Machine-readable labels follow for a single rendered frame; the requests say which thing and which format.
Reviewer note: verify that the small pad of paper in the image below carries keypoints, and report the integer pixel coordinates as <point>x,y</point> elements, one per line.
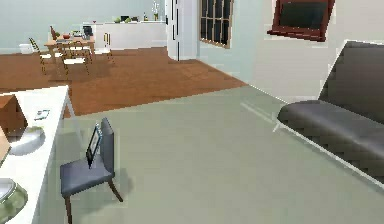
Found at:
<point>42,114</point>

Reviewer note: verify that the white fridge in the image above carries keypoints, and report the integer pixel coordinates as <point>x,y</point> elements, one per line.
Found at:
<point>181,28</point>

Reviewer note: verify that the wooden framed window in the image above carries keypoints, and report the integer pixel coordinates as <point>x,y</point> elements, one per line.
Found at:
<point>215,21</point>

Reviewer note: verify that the white kitchen counter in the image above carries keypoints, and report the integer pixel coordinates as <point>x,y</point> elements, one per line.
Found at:
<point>133,35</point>

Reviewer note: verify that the black framed tablet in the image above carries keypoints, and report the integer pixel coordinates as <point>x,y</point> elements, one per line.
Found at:
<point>93,144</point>

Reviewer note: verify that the wooden dining chair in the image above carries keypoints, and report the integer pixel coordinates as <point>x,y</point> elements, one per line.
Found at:
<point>106,46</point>
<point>75,58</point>
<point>40,55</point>

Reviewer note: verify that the grey chair with wooden legs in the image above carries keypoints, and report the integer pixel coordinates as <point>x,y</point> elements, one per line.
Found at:
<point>81,175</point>

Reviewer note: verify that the black coffee machine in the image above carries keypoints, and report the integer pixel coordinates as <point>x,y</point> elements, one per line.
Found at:
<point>88,31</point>

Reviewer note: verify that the wooden dining table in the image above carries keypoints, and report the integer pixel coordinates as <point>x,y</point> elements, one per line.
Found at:
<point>71,42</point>

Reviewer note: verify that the dark grey sofa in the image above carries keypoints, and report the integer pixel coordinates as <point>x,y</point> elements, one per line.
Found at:
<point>336,123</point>

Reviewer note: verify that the red bowl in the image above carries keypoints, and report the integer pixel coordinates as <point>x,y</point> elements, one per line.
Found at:
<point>66,36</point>

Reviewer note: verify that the white table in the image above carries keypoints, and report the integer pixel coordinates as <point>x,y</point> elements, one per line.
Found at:
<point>36,160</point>

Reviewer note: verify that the white round bowl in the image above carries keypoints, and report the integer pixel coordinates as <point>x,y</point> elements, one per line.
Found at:
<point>26,141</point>

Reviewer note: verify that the white bin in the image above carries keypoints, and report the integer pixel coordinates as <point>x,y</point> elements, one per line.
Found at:
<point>25,48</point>

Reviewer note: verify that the brown cardboard box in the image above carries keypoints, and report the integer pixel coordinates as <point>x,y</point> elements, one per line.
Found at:
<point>10,115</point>

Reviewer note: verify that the tan box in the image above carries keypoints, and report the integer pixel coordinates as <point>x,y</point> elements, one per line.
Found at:
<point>2,146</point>

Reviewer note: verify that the grey round dish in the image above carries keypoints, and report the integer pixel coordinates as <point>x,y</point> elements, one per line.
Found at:
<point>6,188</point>

